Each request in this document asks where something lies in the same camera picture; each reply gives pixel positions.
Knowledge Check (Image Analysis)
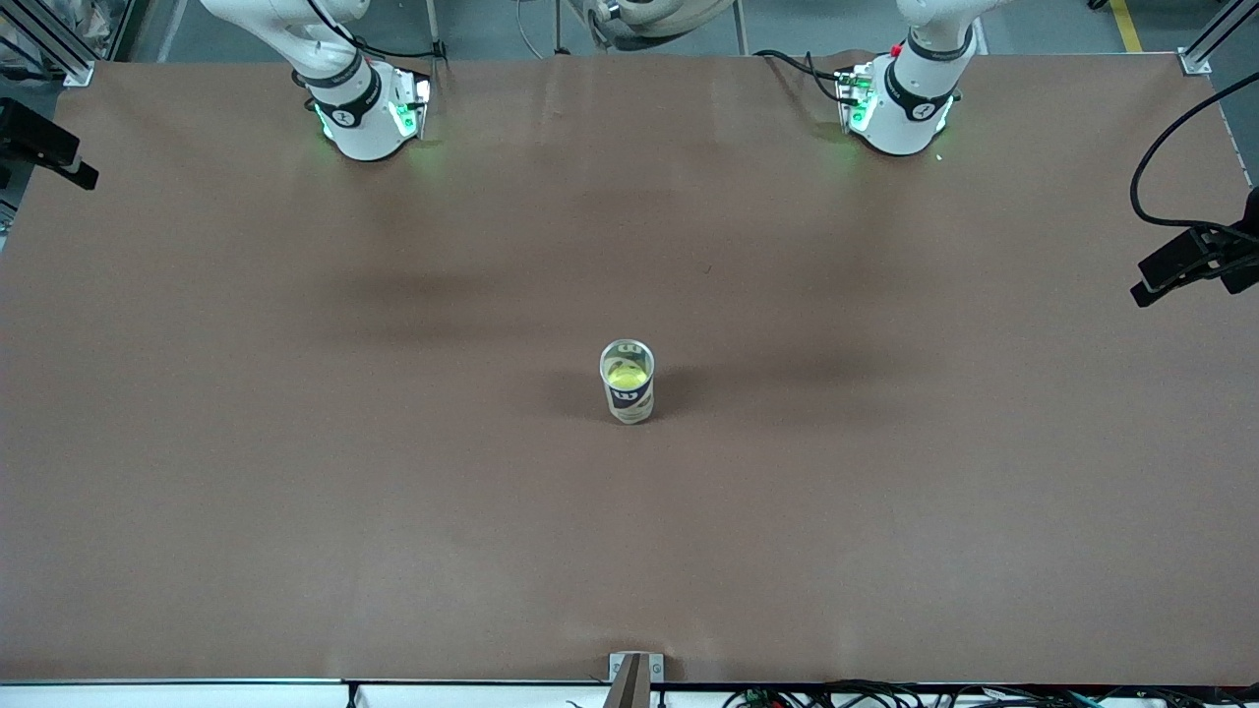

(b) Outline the white Wilson tennis ball can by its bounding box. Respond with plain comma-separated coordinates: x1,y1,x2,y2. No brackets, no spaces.
598,338,657,426

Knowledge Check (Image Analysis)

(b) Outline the metal base connector box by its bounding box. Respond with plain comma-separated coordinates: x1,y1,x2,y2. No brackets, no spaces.
834,61,878,134
391,71,434,141

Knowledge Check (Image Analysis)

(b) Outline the brown table cover sheet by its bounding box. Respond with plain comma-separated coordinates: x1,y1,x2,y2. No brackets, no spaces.
0,51,1259,687

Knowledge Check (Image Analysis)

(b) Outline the beige object with metal legs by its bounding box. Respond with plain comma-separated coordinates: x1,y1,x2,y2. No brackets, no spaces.
516,0,750,58

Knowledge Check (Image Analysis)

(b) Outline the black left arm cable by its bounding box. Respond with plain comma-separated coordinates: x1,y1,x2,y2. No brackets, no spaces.
1129,71,1259,237

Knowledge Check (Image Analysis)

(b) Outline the aluminium frame post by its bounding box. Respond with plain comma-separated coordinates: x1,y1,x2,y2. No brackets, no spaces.
0,0,96,88
1177,0,1259,77

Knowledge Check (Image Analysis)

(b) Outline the black base cable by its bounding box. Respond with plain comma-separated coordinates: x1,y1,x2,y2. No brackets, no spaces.
752,47,847,107
349,34,449,62

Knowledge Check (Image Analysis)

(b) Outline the black cable bundle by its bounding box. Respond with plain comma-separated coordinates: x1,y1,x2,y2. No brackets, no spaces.
723,678,1259,708

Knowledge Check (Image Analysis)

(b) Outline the metal table edge bracket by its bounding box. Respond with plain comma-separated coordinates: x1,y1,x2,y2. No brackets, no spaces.
608,651,666,708

